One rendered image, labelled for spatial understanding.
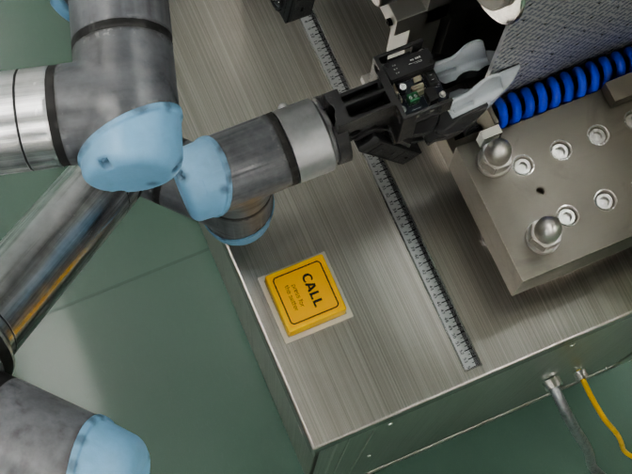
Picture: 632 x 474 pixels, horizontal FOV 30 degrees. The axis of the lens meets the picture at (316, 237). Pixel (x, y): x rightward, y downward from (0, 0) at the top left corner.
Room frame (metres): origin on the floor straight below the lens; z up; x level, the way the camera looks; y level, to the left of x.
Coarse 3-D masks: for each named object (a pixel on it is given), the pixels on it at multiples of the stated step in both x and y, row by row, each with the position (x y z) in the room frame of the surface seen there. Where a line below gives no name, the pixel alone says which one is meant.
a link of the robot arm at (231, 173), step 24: (264, 120) 0.43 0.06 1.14; (192, 144) 0.40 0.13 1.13; (216, 144) 0.40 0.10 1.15; (240, 144) 0.40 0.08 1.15; (264, 144) 0.40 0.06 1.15; (288, 144) 0.41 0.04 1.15; (192, 168) 0.37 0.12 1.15; (216, 168) 0.38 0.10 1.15; (240, 168) 0.38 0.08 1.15; (264, 168) 0.38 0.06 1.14; (288, 168) 0.39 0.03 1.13; (192, 192) 0.35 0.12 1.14; (216, 192) 0.36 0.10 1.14; (240, 192) 0.36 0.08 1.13; (264, 192) 0.37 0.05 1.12; (192, 216) 0.34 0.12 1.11; (216, 216) 0.34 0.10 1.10; (240, 216) 0.36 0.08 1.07
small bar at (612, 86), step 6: (630, 72) 0.57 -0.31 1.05; (618, 78) 0.56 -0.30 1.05; (624, 78) 0.56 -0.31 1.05; (630, 78) 0.56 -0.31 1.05; (606, 84) 0.55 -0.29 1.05; (612, 84) 0.56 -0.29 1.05; (618, 84) 0.56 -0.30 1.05; (624, 84) 0.56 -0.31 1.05; (630, 84) 0.56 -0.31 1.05; (606, 90) 0.55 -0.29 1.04; (612, 90) 0.55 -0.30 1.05; (618, 90) 0.55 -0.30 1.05; (624, 90) 0.55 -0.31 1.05; (630, 90) 0.55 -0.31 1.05; (606, 96) 0.55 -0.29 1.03; (612, 96) 0.54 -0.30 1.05; (618, 96) 0.54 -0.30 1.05; (624, 96) 0.54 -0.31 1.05; (630, 96) 0.54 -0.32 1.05; (612, 102) 0.54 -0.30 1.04; (618, 102) 0.54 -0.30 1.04; (624, 102) 0.54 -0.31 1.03
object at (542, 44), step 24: (600, 0) 0.58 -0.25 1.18; (624, 0) 0.59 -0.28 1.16; (528, 24) 0.54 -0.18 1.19; (552, 24) 0.55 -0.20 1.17; (576, 24) 0.57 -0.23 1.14; (600, 24) 0.59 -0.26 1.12; (624, 24) 0.60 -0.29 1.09; (504, 48) 0.53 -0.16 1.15; (528, 48) 0.54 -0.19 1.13; (552, 48) 0.56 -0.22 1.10; (576, 48) 0.58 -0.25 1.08; (600, 48) 0.60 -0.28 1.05; (528, 72) 0.55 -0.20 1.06; (552, 72) 0.57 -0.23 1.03
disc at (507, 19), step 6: (510, 0) 0.53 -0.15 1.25; (516, 0) 0.52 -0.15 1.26; (522, 0) 0.52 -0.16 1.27; (510, 6) 0.52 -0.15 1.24; (516, 6) 0.52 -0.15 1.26; (522, 6) 0.51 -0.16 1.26; (486, 12) 0.55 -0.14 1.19; (492, 12) 0.54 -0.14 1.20; (498, 12) 0.53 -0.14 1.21; (504, 12) 0.53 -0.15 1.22; (510, 12) 0.52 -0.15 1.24; (516, 12) 0.52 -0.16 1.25; (522, 12) 0.51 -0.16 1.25; (498, 18) 0.53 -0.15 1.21; (504, 18) 0.53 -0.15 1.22; (510, 18) 0.52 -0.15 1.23; (516, 18) 0.51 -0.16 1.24
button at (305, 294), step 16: (320, 256) 0.37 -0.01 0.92; (288, 272) 0.34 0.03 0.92; (304, 272) 0.35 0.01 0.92; (320, 272) 0.35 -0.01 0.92; (272, 288) 0.32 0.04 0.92; (288, 288) 0.33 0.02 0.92; (304, 288) 0.33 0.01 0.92; (320, 288) 0.33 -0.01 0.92; (336, 288) 0.33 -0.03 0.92; (288, 304) 0.31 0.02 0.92; (304, 304) 0.31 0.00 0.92; (320, 304) 0.31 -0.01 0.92; (336, 304) 0.31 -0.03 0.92; (288, 320) 0.29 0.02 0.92; (304, 320) 0.29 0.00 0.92; (320, 320) 0.29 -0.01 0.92
